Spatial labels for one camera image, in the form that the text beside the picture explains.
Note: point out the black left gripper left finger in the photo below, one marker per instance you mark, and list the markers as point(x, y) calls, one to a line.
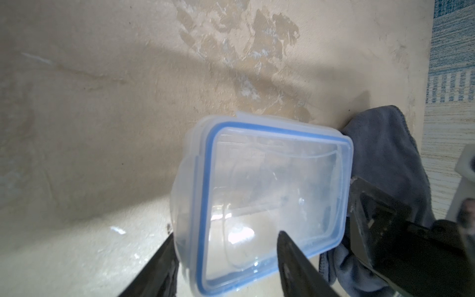
point(159, 277)

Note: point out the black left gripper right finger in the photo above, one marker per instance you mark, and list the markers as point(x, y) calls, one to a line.
point(298, 276)

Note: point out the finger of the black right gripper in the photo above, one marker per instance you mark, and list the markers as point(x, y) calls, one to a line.
point(414, 260)

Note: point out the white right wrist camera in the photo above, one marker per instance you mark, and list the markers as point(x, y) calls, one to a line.
point(465, 167)

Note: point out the small blue-rimmed lunch box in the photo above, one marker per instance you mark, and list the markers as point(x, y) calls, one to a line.
point(244, 179)

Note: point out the dark blue cloth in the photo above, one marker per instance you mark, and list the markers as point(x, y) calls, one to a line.
point(386, 156)

